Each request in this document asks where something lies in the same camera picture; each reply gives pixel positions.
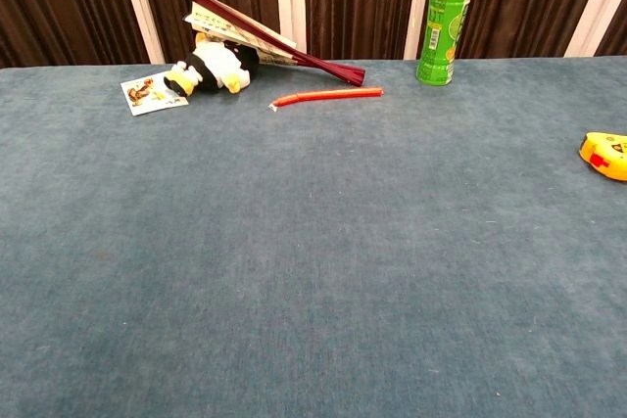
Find dark red folding fan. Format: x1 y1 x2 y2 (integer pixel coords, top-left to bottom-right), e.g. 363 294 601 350
183 0 367 87

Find white picture card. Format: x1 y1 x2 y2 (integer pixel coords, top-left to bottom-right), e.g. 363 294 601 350
120 70 190 117

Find blue table cloth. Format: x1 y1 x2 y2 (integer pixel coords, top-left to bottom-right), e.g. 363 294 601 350
0 56 627 418

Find green plastic drink bottle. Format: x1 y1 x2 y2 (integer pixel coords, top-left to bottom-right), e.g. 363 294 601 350
415 0 473 87

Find yellow toy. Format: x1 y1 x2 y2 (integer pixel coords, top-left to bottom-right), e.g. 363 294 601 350
578 131 627 182

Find red sausage stick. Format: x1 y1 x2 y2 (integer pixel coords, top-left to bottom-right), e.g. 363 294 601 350
267 87 385 113

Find dark brown curtain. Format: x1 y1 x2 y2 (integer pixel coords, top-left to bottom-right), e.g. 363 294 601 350
0 0 627 70

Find black white plush penguin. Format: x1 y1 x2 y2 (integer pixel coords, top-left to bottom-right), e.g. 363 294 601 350
164 31 261 98

